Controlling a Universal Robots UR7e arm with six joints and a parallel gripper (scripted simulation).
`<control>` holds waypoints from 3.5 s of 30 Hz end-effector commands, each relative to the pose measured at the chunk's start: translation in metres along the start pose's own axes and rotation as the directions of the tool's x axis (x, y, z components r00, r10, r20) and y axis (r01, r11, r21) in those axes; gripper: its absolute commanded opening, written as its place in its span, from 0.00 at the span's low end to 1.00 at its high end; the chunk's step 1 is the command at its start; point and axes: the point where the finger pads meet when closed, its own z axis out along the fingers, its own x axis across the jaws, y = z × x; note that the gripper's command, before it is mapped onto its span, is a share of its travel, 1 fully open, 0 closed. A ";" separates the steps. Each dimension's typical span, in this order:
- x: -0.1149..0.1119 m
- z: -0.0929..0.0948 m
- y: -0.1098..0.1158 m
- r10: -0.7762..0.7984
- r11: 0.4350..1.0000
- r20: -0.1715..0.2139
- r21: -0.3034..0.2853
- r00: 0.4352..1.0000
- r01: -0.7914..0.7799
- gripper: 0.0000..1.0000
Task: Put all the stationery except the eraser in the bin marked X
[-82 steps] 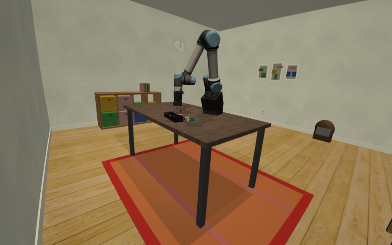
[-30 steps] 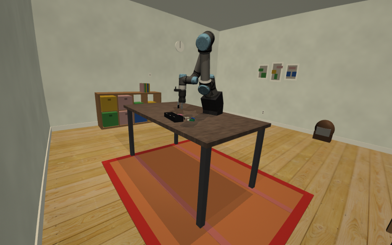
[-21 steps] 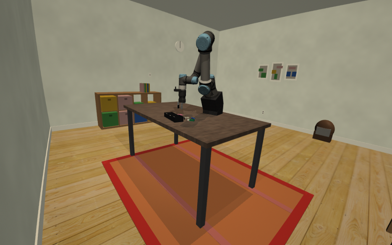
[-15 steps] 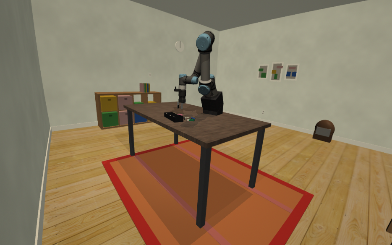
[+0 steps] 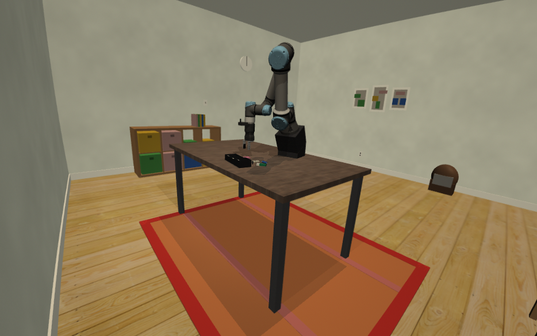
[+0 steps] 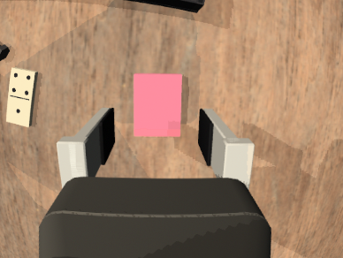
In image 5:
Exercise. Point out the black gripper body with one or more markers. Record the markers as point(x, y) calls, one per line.
point(249, 128)

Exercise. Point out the black rack of bins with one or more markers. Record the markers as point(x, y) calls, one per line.
point(238, 160)

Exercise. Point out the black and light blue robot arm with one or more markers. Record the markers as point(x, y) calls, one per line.
point(284, 118)

